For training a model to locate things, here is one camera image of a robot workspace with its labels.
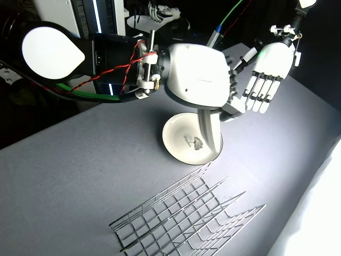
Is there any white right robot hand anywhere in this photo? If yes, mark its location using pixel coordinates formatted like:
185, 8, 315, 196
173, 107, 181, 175
157, 43, 247, 122

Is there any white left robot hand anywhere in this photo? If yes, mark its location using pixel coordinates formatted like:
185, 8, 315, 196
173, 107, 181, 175
231, 41, 295, 114

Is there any spare white skeletal hand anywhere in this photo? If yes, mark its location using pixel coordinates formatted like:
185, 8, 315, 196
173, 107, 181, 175
147, 0, 181, 22

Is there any white sheet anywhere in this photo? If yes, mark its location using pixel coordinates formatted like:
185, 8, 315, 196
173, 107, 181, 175
125, 14, 171, 33

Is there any green cable with blue plug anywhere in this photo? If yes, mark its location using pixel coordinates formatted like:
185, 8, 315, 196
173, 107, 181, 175
206, 0, 243, 49

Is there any red twisted wire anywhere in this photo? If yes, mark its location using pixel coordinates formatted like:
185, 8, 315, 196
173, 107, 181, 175
29, 41, 158, 94

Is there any thick green cable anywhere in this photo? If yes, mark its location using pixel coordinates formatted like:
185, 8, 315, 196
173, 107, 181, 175
54, 82, 122, 104

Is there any chrome wire dish rack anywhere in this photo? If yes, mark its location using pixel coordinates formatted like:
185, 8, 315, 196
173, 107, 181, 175
108, 161, 267, 256

